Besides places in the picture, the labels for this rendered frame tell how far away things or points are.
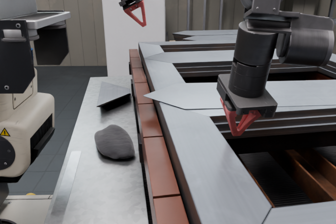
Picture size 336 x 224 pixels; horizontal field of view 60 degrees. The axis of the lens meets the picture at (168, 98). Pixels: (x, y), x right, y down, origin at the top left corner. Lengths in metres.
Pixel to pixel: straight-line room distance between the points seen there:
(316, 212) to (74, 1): 4.26
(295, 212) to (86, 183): 0.48
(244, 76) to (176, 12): 3.89
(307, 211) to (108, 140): 0.57
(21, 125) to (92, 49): 3.76
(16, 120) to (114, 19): 2.74
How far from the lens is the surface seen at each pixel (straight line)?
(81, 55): 4.55
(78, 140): 0.91
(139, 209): 0.64
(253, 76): 0.45
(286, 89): 0.80
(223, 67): 1.05
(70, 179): 0.75
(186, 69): 1.01
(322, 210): 0.41
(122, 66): 3.53
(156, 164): 0.51
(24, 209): 1.36
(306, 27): 0.45
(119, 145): 0.81
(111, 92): 1.17
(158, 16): 3.40
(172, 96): 0.69
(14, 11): 0.80
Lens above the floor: 1.11
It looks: 21 degrees down
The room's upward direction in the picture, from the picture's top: straight up
